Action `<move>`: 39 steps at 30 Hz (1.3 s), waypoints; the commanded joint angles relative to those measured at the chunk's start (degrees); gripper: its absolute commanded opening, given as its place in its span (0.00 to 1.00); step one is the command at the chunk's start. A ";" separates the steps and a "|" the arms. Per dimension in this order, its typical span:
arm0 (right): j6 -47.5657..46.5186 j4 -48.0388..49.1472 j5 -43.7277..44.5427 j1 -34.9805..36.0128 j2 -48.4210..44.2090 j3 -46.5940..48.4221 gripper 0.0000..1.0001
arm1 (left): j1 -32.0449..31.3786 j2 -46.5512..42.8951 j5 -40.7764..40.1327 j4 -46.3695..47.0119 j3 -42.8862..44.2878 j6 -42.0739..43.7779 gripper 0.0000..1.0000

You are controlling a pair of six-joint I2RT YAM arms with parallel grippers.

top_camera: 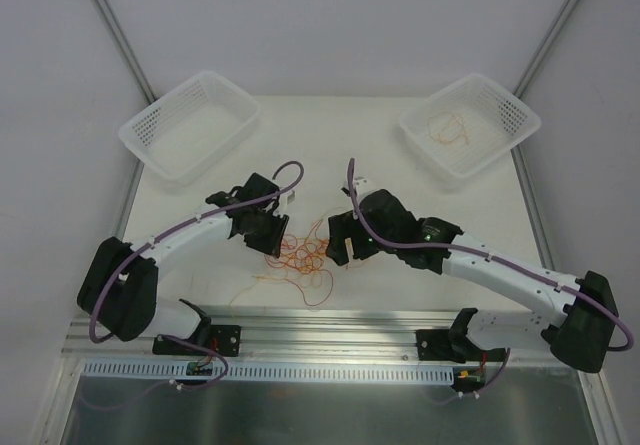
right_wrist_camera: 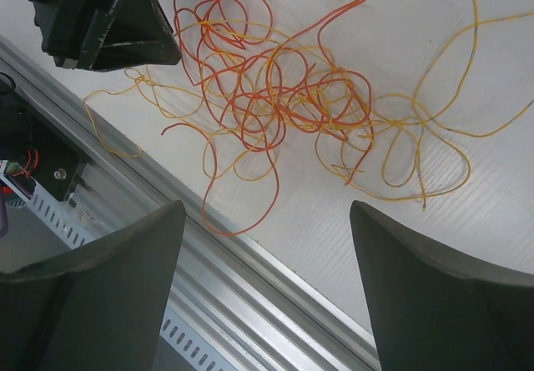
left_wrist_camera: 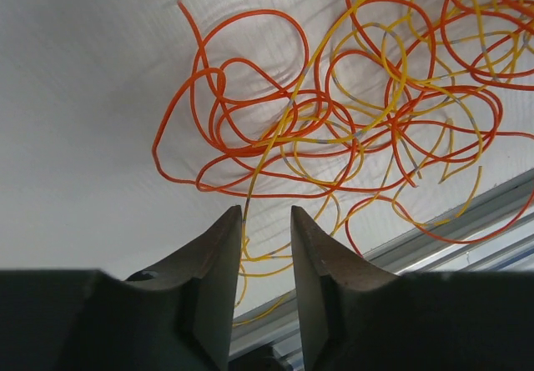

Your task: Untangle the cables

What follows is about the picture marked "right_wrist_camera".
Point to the aluminium table frame rail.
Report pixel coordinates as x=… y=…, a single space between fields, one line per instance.
x=257 y=313

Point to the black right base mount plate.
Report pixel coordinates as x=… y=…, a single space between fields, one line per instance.
x=35 y=151

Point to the white slotted cable duct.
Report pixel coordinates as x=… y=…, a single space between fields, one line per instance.
x=181 y=345

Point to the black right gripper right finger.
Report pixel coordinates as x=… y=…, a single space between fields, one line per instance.
x=433 y=307

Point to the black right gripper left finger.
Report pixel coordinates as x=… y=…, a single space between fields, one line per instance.
x=96 y=307

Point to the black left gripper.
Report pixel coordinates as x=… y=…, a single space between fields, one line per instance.
x=105 y=35

